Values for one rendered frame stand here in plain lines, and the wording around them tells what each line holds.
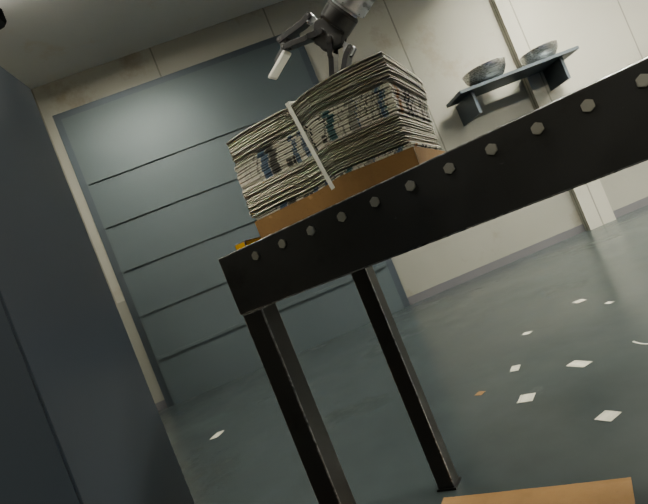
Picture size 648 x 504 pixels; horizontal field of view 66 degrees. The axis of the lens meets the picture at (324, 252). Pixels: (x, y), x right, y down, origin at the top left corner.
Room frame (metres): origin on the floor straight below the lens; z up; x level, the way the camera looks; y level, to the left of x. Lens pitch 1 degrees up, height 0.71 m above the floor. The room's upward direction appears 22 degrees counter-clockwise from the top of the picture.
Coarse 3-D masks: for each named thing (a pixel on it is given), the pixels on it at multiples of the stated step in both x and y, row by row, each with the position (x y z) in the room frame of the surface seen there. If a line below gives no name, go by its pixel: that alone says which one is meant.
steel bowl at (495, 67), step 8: (488, 64) 4.65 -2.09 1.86; (496, 64) 4.66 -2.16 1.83; (504, 64) 4.73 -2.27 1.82; (472, 72) 4.73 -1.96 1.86; (480, 72) 4.69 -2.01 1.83; (488, 72) 4.68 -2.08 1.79; (496, 72) 4.70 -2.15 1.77; (464, 80) 4.88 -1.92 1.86; (472, 80) 4.78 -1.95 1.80; (480, 80) 4.75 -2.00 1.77
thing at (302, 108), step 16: (304, 96) 0.97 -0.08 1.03; (288, 112) 0.99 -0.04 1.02; (304, 112) 0.97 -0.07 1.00; (304, 128) 0.98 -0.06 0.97; (320, 128) 0.96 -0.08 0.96; (304, 144) 0.98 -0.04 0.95; (320, 144) 0.97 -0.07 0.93; (304, 160) 0.98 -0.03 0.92; (320, 160) 0.97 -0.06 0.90; (320, 176) 0.97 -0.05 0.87; (336, 176) 0.97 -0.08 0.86
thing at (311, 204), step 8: (304, 200) 1.00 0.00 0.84; (312, 200) 0.99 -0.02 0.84; (320, 200) 0.98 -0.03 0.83; (288, 208) 1.01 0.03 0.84; (296, 208) 1.01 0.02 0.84; (304, 208) 1.00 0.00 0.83; (312, 208) 0.99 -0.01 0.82; (320, 208) 0.98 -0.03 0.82; (272, 216) 1.03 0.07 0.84; (280, 216) 1.02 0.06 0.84; (288, 216) 1.02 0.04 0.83; (296, 216) 1.01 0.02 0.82; (304, 216) 1.00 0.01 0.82; (256, 224) 1.05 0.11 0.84; (264, 224) 1.04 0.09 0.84; (272, 224) 1.04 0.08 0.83; (280, 224) 1.03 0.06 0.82; (288, 224) 1.02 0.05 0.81; (264, 232) 1.05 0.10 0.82; (272, 232) 1.04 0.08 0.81
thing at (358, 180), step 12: (396, 156) 0.90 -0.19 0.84; (408, 156) 0.89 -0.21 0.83; (420, 156) 0.91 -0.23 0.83; (432, 156) 1.00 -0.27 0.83; (360, 168) 0.93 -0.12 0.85; (372, 168) 0.93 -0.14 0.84; (384, 168) 0.92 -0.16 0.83; (396, 168) 0.91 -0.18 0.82; (408, 168) 0.90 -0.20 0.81; (348, 180) 0.95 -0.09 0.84; (360, 180) 0.94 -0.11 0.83; (372, 180) 0.93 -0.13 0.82; (384, 180) 0.92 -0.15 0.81; (348, 192) 0.95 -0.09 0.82
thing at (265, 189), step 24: (264, 120) 1.01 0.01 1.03; (240, 144) 1.04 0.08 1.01; (264, 144) 1.02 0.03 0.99; (288, 144) 1.00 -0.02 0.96; (240, 168) 1.05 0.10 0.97; (264, 168) 1.03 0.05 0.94; (288, 168) 1.00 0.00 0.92; (264, 192) 1.03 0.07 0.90; (288, 192) 1.01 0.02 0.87; (312, 192) 0.99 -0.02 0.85; (264, 216) 1.04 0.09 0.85
